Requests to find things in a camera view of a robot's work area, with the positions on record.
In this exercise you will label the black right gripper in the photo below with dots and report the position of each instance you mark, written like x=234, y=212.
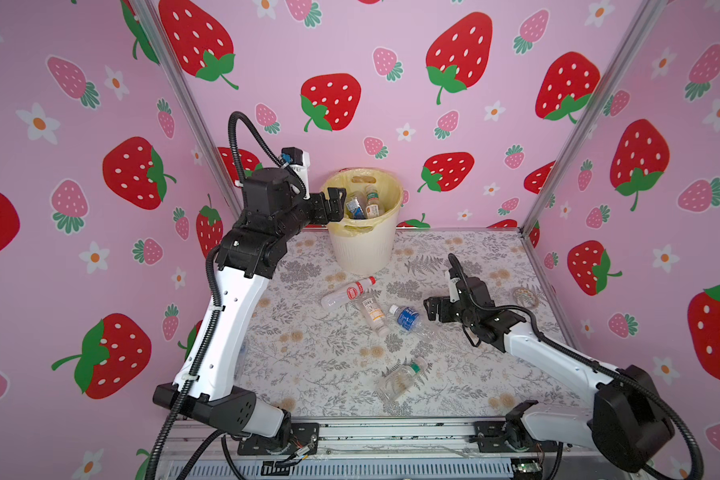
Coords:
x=444, y=302

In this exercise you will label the clear bottle blue Chinese label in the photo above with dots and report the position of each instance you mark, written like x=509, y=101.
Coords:
x=411, y=321

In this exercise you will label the clear bottle green cap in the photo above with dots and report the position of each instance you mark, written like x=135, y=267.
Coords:
x=400, y=380

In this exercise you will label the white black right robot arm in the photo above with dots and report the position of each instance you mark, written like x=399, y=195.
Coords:
x=621, y=419

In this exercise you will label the cream plastic waste bin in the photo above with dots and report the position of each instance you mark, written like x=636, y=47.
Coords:
x=364, y=247

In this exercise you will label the left aluminium corner post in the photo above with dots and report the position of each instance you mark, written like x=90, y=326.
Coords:
x=156, y=35

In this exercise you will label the right aluminium corner post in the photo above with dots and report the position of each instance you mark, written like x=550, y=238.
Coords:
x=640, y=27

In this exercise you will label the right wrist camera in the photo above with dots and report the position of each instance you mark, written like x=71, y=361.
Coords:
x=460, y=290

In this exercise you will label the clear bottle orange white label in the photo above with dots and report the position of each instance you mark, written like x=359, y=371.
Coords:
x=374, y=316

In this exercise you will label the sunflower label bottle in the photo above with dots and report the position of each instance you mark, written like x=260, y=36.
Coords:
x=374, y=207

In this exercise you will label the white bottle red cap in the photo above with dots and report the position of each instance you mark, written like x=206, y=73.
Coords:
x=347, y=293

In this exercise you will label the blue cap bottle blue label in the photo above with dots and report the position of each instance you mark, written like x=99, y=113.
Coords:
x=354, y=207

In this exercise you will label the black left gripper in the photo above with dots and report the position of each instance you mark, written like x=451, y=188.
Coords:
x=333, y=214

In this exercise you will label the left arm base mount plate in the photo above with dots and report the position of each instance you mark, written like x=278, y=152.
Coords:
x=296, y=439

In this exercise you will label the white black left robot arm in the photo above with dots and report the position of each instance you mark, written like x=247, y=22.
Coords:
x=238, y=272

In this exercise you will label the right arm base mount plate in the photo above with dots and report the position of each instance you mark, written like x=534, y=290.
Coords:
x=500, y=436

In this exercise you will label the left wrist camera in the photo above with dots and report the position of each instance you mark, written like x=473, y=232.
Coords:
x=297, y=162

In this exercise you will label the aluminium frame rail front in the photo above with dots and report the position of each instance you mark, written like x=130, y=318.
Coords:
x=379, y=448

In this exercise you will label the yellow bin liner bag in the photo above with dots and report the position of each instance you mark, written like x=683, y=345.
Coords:
x=354, y=181

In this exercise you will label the aluminium corner post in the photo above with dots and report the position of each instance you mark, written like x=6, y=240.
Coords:
x=640, y=27
x=156, y=35

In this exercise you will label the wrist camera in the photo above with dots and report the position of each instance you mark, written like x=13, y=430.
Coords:
x=297, y=162
x=460, y=290

